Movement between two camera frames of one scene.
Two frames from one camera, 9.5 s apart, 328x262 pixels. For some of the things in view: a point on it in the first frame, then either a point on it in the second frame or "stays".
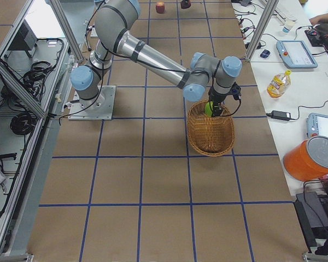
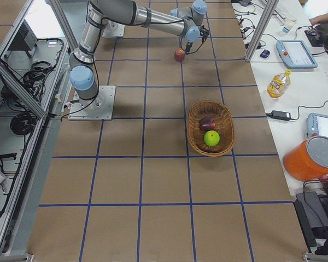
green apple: x=208 y=109 → x=211 y=138
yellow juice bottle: x=279 y=85 stays
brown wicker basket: x=213 y=136 stays
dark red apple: x=185 y=4 → x=207 y=124
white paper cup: x=289 y=23 stays
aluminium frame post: x=263 y=27 stays
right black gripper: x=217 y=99 → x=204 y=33
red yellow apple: x=159 y=7 → x=179 y=54
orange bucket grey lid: x=312 y=159 stays
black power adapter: x=280 y=115 stays
